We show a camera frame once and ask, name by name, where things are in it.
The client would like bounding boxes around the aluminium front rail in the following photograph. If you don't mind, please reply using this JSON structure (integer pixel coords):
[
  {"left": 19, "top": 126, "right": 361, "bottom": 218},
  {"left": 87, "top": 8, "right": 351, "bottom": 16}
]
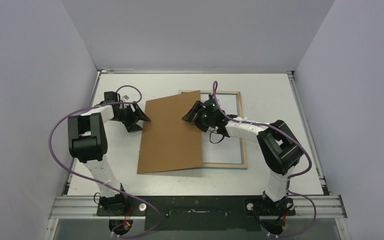
[{"left": 49, "top": 195, "right": 348, "bottom": 220}]

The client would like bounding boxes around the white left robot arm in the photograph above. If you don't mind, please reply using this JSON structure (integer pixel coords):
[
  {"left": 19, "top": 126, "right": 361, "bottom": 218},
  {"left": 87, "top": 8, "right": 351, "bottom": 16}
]
[{"left": 67, "top": 91, "right": 151, "bottom": 216}]

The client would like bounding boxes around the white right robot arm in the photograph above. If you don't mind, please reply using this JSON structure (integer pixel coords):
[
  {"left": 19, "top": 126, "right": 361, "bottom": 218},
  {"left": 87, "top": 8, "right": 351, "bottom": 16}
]
[{"left": 182, "top": 95, "right": 304, "bottom": 215}]

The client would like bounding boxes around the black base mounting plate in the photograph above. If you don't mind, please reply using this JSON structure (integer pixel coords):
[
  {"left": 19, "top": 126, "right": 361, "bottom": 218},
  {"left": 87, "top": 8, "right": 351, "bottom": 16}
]
[{"left": 96, "top": 194, "right": 296, "bottom": 235}]

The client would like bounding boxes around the hot air balloon photo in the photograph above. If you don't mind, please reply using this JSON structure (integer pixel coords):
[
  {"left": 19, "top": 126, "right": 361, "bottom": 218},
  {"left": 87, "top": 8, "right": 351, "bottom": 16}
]
[{"left": 201, "top": 91, "right": 243, "bottom": 164}]

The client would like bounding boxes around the brown cardboard backing board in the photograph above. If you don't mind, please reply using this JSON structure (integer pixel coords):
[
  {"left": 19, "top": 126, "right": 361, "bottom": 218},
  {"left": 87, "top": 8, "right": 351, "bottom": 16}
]
[{"left": 137, "top": 90, "right": 203, "bottom": 174}]

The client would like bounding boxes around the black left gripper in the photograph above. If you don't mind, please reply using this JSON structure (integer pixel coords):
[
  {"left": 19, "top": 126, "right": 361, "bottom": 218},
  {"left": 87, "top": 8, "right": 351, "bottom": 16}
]
[{"left": 111, "top": 103, "right": 151, "bottom": 133}]

